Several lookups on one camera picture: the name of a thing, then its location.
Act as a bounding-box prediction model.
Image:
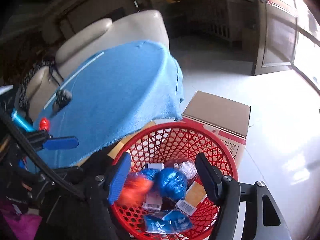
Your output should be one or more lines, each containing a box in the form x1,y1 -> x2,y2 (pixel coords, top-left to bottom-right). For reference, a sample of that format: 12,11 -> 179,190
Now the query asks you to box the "orange plastic bag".
117,173 -> 153,206

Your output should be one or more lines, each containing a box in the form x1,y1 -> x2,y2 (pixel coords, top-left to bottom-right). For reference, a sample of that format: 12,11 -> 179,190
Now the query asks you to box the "white plastic bag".
174,161 -> 197,180

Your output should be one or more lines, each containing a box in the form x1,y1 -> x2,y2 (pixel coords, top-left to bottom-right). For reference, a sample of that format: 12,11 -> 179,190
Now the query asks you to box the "red plastic bag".
39,117 -> 50,132

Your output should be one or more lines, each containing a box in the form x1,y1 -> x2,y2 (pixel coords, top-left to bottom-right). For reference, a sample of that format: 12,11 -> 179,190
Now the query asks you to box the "blue plastic bag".
139,167 -> 188,202

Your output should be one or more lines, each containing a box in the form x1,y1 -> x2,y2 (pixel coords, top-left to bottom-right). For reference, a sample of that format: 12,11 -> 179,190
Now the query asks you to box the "black plastic bag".
52,89 -> 73,113

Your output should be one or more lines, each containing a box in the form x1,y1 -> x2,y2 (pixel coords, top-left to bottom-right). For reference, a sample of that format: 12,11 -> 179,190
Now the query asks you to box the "orange barcode carton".
175,181 -> 207,216

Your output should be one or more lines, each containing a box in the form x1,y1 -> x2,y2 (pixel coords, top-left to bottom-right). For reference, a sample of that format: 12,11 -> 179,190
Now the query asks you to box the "white barcode medicine box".
142,191 -> 163,212

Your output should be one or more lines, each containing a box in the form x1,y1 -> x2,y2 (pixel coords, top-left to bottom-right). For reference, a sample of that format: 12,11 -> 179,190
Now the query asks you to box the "red plastic mesh basket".
111,122 -> 238,239

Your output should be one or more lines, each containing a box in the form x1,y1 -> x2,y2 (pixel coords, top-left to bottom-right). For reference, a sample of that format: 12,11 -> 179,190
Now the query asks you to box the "black white patterned cloth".
18,60 -> 55,112

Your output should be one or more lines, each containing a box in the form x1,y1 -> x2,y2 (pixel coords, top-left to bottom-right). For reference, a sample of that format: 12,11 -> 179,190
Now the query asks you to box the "blue snack wrapper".
143,210 -> 194,235

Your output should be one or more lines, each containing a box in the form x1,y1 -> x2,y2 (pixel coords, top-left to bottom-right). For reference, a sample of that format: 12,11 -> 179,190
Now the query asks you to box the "brown cardboard box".
153,90 -> 252,168

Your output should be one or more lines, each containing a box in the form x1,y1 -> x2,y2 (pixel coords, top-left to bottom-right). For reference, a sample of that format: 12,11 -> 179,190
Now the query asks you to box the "blue table cloth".
34,41 -> 184,168

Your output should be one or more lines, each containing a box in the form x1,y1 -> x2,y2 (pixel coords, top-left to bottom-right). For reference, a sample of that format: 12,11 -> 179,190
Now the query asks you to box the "beige leather sofa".
26,10 -> 169,121

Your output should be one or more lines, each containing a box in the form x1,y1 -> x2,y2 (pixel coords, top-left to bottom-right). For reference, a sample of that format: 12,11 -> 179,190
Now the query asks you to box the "dark wooden cabinet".
173,0 -> 255,46

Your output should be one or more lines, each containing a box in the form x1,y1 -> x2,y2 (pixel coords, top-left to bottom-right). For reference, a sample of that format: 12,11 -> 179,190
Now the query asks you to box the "black cable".
0,109 -> 86,201

